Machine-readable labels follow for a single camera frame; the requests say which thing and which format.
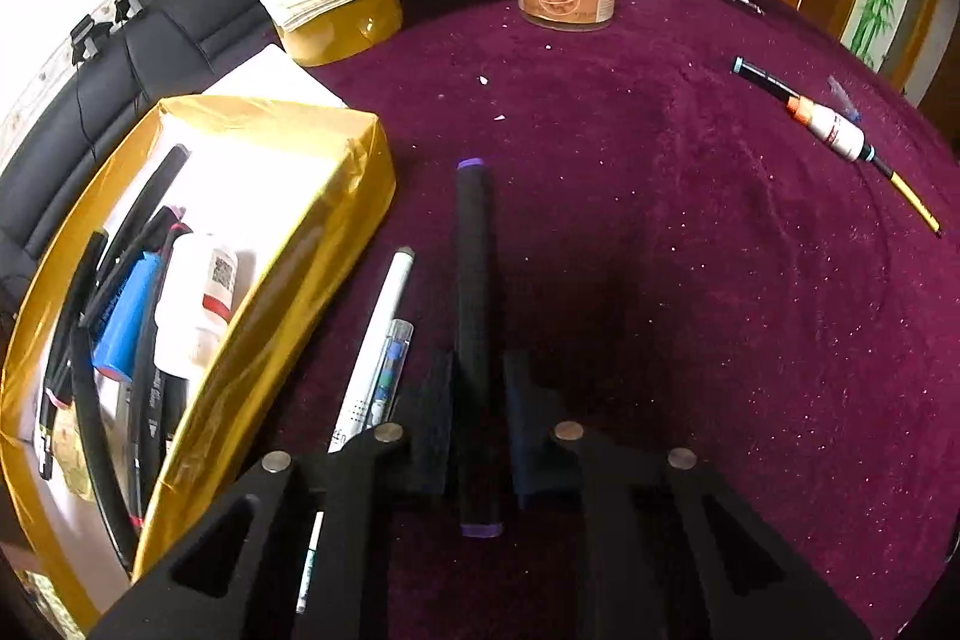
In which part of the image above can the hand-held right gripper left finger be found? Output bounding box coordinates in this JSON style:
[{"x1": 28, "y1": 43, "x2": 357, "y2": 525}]
[{"x1": 86, "y1": 347, "x2": 458, "y2": 640}]

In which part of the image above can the yellow taped white box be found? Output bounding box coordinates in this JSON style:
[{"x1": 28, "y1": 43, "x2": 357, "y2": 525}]
[{"x1": 0, "y1": 95, "x2": 397, "y2": 630}]

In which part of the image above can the white paper sheet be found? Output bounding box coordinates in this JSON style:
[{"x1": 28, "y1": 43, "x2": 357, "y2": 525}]
[{"x1": 196, "y1": 42, "x2": 350, "y2": 110}]

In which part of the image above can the black sofa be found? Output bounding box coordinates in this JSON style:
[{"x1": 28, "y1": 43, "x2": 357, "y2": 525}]
[{"x1": 0, "y1": 0, "x2": 353, "y2": 281}]

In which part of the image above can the black marker purple cap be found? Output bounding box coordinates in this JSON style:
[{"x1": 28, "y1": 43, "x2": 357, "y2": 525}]
[{"x1": 454, "y1": 158, "x2": 502, "y2": 538}]

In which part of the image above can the white pen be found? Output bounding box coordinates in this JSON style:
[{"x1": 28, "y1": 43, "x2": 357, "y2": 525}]
[{"x1": 296, "y1": 246, "x2": 417, "y2": 615}]

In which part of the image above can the black marker green cap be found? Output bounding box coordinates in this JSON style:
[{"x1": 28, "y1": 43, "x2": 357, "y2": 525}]
[{"x1": 37, "y1": 231, "x2": 107, "y2": 483}]

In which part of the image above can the clear pen blue insert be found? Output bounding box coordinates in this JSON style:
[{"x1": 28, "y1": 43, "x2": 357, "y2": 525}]
[{"x1": 360, "y1": 319, "x2": 415, "y2": 431}]

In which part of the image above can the yellow tape roll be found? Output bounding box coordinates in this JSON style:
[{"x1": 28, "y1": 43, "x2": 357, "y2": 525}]
[{"x1": 271, "y1": 0, "x2": 406, "y2": 69}]

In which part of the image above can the clear plastic wrapper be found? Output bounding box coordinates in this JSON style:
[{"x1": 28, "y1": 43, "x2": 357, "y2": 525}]
[{"x1": 827, "y1": 76, "x2": 865, "y2": 120}]

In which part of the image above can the white bottle red label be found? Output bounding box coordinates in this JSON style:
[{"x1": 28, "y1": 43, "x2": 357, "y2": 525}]
[{"x1": 152, "y1": 233, "x2": 242, "y2": 380}]

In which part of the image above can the black marker pink cap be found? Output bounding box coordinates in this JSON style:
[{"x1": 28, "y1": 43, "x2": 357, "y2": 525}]
[{"x1": 79, "y1": 205, "x2": 188, "y2": 330}]

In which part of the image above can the blue battery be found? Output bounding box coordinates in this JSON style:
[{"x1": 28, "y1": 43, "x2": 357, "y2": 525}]
[{"x1": 92, "y1": 251, "x2": 164, "y2": 381}]

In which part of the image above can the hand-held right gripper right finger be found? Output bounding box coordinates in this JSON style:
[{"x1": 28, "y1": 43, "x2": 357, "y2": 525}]
[{"x1": 502, "y1": 351, "x2": 875, "y2": 640}]

